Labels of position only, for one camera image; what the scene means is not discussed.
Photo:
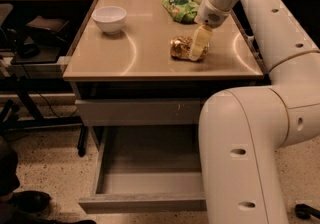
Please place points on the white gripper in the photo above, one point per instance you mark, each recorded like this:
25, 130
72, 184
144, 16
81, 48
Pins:
212, 14

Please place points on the crushed orange can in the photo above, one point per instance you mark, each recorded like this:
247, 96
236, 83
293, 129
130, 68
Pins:
180, 49

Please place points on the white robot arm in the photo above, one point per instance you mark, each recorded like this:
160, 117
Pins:
240, 128

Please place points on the grey drawer cabinet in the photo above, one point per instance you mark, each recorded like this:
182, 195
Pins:
135, 63

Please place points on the grey middle drawer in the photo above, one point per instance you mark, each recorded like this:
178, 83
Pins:
134, 112

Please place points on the open grey bottom drawer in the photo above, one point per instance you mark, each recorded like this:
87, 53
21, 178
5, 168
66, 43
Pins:
147, 169

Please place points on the green chip bag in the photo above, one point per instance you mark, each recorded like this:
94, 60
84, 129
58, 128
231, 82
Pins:
182, 11

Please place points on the white ceramic bowl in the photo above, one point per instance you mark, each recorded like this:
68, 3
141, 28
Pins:
110, 19

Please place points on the black office chair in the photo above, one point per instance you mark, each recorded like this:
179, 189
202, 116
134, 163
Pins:
40, 41

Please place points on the black caster wheel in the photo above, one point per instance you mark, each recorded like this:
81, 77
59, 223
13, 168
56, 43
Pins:
305, 212

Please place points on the black shoe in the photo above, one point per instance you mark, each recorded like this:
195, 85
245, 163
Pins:
31, 201

